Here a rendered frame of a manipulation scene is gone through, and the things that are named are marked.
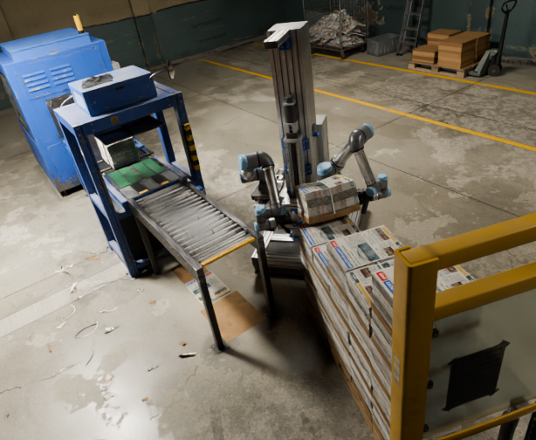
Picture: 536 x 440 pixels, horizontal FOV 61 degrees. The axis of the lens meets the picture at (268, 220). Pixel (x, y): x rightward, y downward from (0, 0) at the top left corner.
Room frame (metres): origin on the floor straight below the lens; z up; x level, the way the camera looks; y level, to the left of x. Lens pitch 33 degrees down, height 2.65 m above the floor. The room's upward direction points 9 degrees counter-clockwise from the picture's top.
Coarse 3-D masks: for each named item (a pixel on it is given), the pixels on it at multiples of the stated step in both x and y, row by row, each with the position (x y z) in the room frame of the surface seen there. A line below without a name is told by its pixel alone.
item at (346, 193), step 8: (336, 176) 2.90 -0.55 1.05; (344, 176) 2.84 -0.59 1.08; (336, 184) 2.69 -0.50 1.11; (344, 184) 2.68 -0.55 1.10; (352, 184) 2.68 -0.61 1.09; (336, 192) 2.66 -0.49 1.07; (344, 192) 2.66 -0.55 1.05; (352, 192) 2.67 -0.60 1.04; (336, 200) 2.64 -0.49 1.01; (344, 200) 2.65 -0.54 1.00; (352, 200) 2.65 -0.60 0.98; (344, 208) 2.63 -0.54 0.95
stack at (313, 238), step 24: (312, 240) 2.48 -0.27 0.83; (312, 264) 2.43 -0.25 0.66; (336, 288) 2.00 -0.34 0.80; (312, 312) 2.57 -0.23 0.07; (336, 312) 2.01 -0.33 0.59; (336, 336) 2.05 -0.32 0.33; (360, 336) 1.69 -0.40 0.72; (336, 360) 2.09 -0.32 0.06; (360, 360) 1.71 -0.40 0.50; (360, 384) 1.70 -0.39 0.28; (360, 408) 1.72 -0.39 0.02
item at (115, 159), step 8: (112, 144) 4.28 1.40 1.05; (120, 144) 4.32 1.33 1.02; (128, 144) 4.36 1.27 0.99; (104, 152) 4.44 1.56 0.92; (112, 152) 4.27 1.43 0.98; (120, 152) 4.31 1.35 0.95; (128, 152) 4.35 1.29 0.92; (136, 152) 4.39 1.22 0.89; (112, 160) 4.26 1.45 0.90; (120, 160) 4.30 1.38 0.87; (128, 160) 4.33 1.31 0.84; (136, 160) 4.37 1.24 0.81
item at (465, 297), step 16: (512, 272) 1.03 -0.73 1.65; (528, 272) 1.02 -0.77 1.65; (464, 288) 0.99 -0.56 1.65; (480, 288) 0.98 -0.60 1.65; (496, 288) 0.97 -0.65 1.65; (512, 288) 0.98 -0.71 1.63; (528, 288) 0.99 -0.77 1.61; (448, 304) 0.94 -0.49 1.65; (464, 304) 0.95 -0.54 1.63; (480, 304) 0.96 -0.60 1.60
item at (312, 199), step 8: (304, 184) 2.89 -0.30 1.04; (312, 184) 2.85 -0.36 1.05; (296, 192) 2.83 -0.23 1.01; (304, 192) 2.67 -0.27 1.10; (312, 192) 2.64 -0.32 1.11; (320, 192) 2.64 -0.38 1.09; (304, 200) 2.67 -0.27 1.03; (312, 200) 2.63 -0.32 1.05; (320, 200) 2.63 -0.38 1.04; (304, 208) 2.69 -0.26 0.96; (312, 208) 2.61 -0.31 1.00; (320, 208) 2.62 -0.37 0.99; (328, 208) 2.62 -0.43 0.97; (312, 216) 2.59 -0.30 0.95
